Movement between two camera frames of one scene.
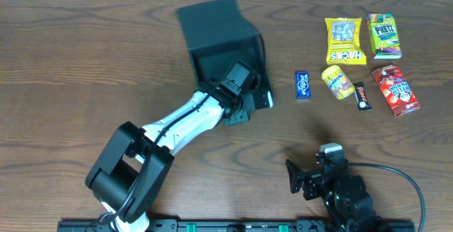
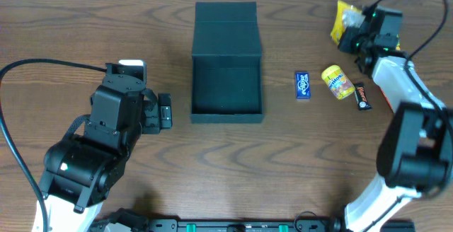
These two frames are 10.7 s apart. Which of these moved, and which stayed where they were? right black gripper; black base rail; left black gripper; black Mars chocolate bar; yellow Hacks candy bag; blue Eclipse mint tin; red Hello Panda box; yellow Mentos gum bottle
Moved: yellow Hacks candy bag; left black gripper; red Hello Panda box; right black gripper
Stayed: black base rail; yellow Mentos gum bottle; black Mars chocolate bar; blue Eclipse mint tin
